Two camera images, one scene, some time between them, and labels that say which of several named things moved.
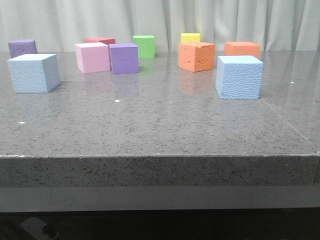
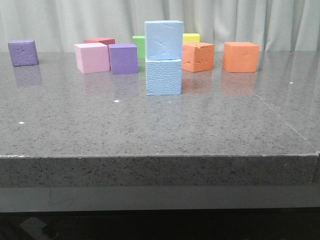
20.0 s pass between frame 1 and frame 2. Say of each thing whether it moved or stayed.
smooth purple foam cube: stayed
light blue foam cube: moved
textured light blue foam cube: moved
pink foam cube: stayed
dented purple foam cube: stayed
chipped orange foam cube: stayed
